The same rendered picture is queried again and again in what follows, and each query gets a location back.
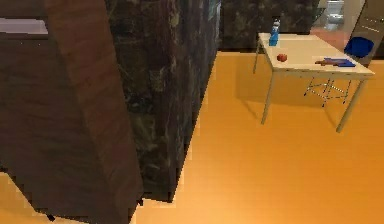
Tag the red apple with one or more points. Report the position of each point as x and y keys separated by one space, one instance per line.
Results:
x=282 y=57

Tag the blue spray bottle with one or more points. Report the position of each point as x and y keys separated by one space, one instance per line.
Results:
x=274 y=35

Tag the brown wooden cupboard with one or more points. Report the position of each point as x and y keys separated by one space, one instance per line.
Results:
x=63 y=116

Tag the beige table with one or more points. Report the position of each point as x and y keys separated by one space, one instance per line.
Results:
x=310 y=53

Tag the blue flat tool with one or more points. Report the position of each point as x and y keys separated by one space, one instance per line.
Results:
x=336 y=62

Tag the blue chair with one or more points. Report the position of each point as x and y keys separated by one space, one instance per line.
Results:
x=358 y=46

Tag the grey chest of drawers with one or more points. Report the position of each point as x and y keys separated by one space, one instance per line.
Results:
x=368 y=23

